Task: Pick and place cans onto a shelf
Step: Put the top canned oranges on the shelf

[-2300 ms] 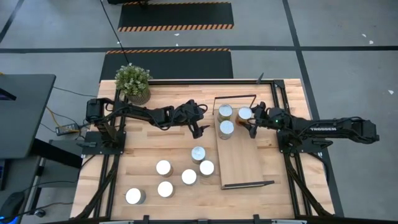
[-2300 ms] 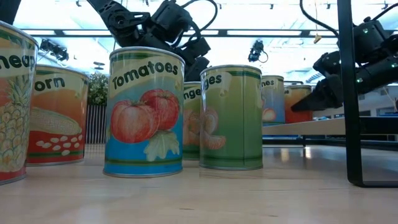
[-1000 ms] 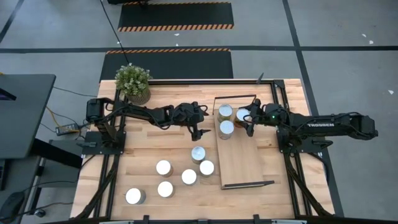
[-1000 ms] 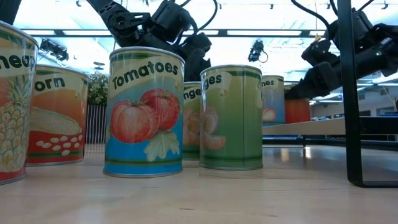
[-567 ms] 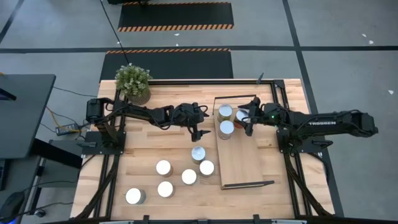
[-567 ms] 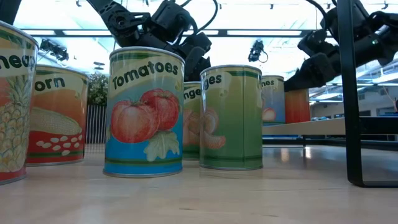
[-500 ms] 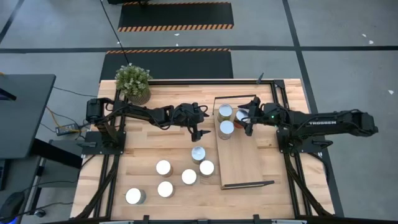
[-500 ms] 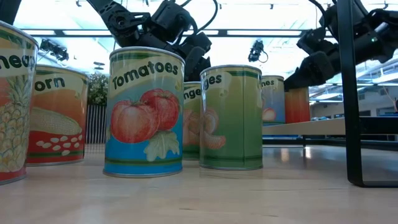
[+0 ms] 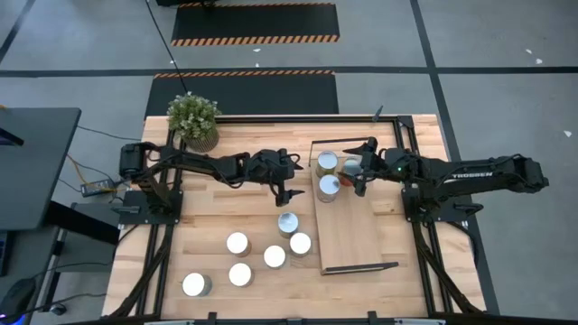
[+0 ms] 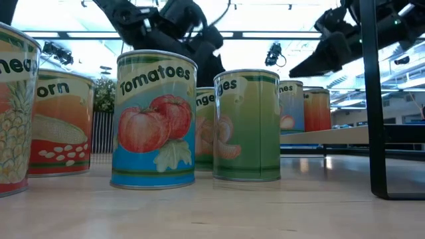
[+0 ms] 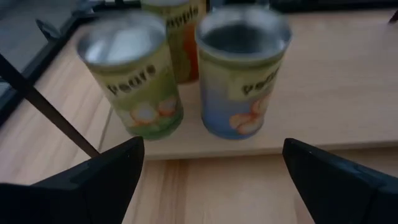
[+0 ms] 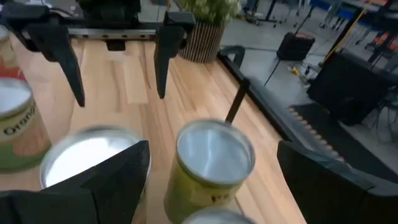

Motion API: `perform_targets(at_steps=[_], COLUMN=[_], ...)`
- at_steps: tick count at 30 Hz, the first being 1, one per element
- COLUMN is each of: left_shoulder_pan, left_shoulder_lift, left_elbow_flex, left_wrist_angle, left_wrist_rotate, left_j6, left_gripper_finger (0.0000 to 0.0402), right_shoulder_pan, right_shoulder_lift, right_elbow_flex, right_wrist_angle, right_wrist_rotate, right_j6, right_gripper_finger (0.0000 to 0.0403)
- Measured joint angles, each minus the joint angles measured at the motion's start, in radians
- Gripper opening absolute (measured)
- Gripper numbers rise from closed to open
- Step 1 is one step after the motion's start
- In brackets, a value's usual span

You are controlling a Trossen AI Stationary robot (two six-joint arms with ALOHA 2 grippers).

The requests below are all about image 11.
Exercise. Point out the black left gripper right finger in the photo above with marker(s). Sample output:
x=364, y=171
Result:
x=348, y=196

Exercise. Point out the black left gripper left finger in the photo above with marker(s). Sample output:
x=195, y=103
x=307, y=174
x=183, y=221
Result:
x=77, y=193

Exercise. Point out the pears can green label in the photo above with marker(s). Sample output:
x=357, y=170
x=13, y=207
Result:
x=143, y=93

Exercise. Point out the pineapple can orange label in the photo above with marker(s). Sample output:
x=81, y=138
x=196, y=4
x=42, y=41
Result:
x=183, y=46

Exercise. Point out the wooden shelf black metal frame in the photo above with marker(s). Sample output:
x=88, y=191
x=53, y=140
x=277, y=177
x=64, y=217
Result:
x=326, y=93

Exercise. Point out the black table edge frame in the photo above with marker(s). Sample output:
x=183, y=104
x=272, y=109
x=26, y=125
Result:
x=53, y=46

